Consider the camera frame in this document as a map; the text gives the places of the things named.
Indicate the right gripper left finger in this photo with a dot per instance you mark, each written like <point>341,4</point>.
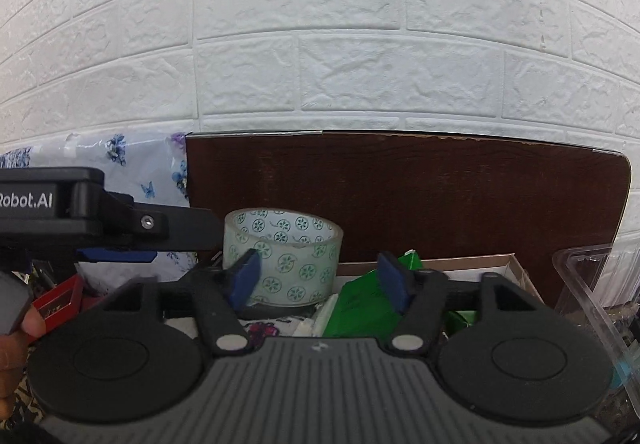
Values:
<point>218,296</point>

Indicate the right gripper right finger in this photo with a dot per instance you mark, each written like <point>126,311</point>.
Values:
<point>419,298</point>

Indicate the green box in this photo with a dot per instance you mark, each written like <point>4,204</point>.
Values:
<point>362,311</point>
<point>456,321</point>

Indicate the floral drawstring pouch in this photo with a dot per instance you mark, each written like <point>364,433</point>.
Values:
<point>258,329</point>

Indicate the patterned tape roll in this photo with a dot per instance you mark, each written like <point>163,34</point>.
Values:
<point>298,254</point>

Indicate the person's left hand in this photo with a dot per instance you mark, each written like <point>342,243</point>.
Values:
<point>13,356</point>

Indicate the brown cardboard storage box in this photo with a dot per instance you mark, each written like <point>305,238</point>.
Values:
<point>467,269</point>

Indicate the red base open case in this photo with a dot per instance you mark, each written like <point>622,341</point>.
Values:
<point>65,302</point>

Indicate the brown wooden board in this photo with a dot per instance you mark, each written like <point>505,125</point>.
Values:
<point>441,195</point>

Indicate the floral white plastic bag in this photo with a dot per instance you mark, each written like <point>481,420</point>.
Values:
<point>150,167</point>

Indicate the clear plastic container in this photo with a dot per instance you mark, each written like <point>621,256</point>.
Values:
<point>601,293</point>

